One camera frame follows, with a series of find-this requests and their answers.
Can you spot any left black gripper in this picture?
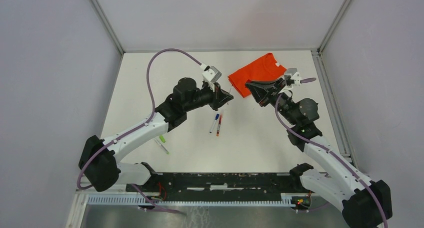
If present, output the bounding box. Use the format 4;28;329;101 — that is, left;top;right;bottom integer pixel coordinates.
184;81;234;112

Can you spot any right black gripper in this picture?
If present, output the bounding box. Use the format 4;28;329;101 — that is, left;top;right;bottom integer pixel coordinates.
245;77;299;125

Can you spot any thin blue-tip pen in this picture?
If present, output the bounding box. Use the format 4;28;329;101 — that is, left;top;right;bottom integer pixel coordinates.
209;119;218;134

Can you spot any red orange pen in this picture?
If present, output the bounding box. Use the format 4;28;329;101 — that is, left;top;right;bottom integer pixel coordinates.
216;110;224;137

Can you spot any green pen cap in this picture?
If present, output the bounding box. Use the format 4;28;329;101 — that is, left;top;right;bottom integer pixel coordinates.
159;135;166;143

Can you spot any thin green-tip pen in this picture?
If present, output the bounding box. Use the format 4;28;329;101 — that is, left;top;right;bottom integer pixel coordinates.
154;138;170;155

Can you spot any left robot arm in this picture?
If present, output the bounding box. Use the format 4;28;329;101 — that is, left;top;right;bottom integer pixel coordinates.
78;77;234;192

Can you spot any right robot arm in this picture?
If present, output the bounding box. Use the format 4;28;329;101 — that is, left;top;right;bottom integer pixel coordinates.
245;78;393;228

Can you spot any folded orange cloth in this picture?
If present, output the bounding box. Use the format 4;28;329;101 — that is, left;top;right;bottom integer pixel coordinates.
228;53;287;98

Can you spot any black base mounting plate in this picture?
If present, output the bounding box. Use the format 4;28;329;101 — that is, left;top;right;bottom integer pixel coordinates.
139;173;310;202

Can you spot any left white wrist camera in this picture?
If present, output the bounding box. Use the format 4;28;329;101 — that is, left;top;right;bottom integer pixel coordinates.
200;63;222;92

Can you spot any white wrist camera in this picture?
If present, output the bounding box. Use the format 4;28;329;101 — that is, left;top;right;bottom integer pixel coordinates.
283;68;302;90
200;63;222;92

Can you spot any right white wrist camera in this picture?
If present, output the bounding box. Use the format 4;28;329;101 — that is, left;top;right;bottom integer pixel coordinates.
283;68;302;90

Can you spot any white slotted cable duct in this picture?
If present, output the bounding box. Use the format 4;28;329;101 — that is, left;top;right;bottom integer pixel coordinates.
87;194;295;208

